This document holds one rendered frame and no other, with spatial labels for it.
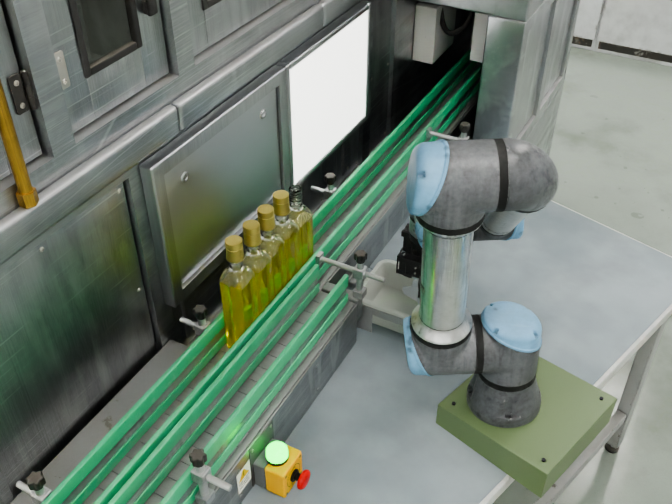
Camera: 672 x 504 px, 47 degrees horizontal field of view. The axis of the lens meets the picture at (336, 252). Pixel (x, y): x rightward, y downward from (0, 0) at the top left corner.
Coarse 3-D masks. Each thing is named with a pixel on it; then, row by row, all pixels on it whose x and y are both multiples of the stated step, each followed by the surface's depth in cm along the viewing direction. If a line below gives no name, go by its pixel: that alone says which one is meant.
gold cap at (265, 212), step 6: (264, 204) 158; (258, 210) 156; (264, 210) 156; (270, 210) 156; (258, 216) 157; (264, 216) 156; (270, 216) 156; (264, 222) 157; (270, 222) 157; (264, 228) 158; (270, 228) 158
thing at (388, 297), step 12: (384, 264) 194; (384, 276) 196; (396, 276) 195; (372, 288) 192; (384, 288) 197; (396, 288) 197; (372, 300) 193; (384, 300) 193; (396, 300) 193; (408, 300) 193; (396, 312) 180; (408, 312) 190
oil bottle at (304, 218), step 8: (304, 208) 169; (296, 216) 167; (304, 216) 168; (312, 216) 171; (304, 224) 169; (312, 224) 173; (304, 232) 170; (312, 232) 174; (304, 240) 171; (312, 240) 175; (304, 248) 173; (312, 248) 177; (304, 256) 174
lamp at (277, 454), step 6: (270, 444) 149; (276, 444) 149; (282, 444) 149; (270, 450) 148; (276, 450) 148; (282, 450) 148; (270, 456) 148; (276, 456) 147; (282, 456) 148; (288, 456) 150; (270, 462) 148; (276, 462) 148; (282, 462) 148
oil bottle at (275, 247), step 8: (264, 240) 160; (272, 240) 160; (280, 240) 161; (264, 248) 160; (272, 248) 160; (280, 248) 162; (272, 256) 160; (280, 256) 163; (272, 264) 161; (280, 264) 164; (280, 272) 165; (280, 280) 166; (280, 288) 168
